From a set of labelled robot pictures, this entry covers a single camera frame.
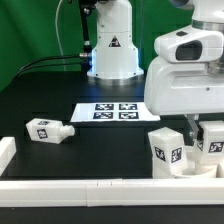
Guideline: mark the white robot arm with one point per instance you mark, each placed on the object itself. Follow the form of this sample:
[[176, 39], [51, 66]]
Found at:
[[115, 59]]

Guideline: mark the white fence bar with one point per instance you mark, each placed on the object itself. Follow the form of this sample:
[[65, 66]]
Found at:
[[112, 192], [7, 151]]

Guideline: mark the white left fence bar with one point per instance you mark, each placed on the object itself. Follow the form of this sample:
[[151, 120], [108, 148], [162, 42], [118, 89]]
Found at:
[[7, 151]]

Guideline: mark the white front fence bar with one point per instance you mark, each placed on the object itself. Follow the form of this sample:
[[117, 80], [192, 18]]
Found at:
[[112, 192]]

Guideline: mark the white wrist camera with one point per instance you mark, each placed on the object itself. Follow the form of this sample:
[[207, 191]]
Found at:
[[190, 45]]

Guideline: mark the white marker sheet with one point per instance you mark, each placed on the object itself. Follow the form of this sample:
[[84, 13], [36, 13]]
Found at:
[[112, 111]]

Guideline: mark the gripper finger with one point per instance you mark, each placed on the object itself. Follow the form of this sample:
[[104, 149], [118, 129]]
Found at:
[[192, 126]]

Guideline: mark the white round stool seat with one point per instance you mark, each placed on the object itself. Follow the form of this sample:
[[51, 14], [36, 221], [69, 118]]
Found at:
[[194, 170]]

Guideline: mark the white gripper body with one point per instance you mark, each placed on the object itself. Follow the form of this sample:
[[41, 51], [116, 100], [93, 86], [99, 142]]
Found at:
[[182, 89]]

